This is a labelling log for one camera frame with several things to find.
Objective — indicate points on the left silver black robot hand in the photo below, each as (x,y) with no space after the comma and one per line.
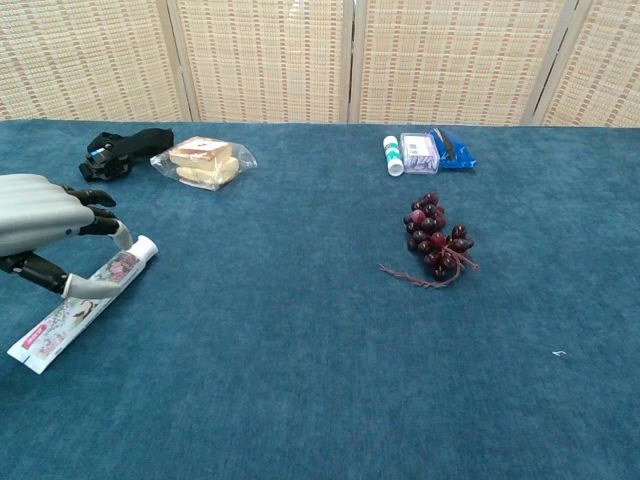
(40,210)

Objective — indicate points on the white floral toothpaste tube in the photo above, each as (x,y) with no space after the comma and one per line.
(55,330)

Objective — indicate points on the bagged bread slices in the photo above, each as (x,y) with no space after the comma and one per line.
(205,160)

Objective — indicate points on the woven folding screen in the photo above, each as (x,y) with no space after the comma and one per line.
(270,60)

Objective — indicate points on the blue felt table cover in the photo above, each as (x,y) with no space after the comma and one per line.
(320,390)

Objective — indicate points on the small white green bottle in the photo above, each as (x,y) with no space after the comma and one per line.
(393,155)

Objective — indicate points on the clear box with purple contents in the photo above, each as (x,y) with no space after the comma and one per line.
(420,152)

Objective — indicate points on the dark red grape bunch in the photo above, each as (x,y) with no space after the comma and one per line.
(430,235)

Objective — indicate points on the blue plastic packet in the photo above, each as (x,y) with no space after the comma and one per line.
(465,157)

